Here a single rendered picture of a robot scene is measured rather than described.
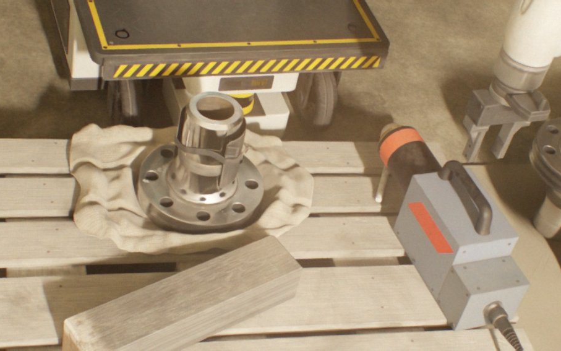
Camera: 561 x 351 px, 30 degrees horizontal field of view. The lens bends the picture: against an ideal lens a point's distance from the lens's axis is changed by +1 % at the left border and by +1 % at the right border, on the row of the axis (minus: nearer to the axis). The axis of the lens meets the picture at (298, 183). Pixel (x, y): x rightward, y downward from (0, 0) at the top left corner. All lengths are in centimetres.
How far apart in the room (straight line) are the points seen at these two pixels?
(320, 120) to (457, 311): 71
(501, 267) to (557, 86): 112
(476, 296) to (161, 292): 60
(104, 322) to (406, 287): 64
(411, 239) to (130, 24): 77
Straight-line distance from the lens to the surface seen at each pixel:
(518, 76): 188
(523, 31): 183
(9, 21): 287
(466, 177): 209
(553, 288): 248
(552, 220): 255
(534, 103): 189
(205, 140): 202
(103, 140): 227
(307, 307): 204
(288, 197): 219
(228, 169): 207
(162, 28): 235
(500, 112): 193
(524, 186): 271
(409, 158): 222
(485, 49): 317
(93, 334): 183
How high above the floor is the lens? 167
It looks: 42 degrees down
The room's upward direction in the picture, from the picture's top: 15 degrees clockwise
